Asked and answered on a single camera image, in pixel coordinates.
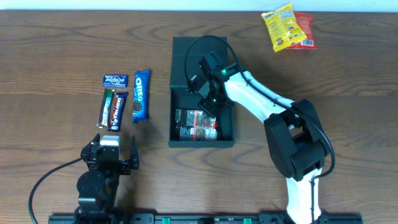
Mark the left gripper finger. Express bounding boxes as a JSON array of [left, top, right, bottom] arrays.
[[129, 135, 139, 169], [81, 133, 100, 156]]

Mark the black snack packet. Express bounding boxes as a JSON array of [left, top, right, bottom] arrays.
[[174, 108, 218, 141]]

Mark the black gift box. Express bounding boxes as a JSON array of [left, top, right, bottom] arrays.
[[169, 35, 234, 147]]

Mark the yellow snack packet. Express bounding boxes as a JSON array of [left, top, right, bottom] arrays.
[[261, 3, 307, 52]]

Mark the red snack packet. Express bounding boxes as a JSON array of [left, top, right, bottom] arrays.
[[288, 12, 317, 50]]

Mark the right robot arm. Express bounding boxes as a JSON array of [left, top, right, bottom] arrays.
[[189, 52, 331, 223]]

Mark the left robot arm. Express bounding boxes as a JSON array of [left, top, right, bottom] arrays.
[[75, 134, 139, 223]]

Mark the blue oreo cookie pack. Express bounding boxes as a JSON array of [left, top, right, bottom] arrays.
[[132, 70, 150, 124]]

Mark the green red candy bar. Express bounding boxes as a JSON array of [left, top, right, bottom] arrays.
[[97, 89, 115, 128]]

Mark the dairy milk chocolate bar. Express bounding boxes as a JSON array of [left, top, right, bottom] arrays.
[[108, 92, 128, 132]]

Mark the blue eclipse mints tin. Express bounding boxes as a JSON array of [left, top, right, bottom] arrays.
[[103, 75, 128, 88]]

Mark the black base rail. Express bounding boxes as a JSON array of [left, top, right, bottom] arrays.
[[48, 212, 363, 224]]

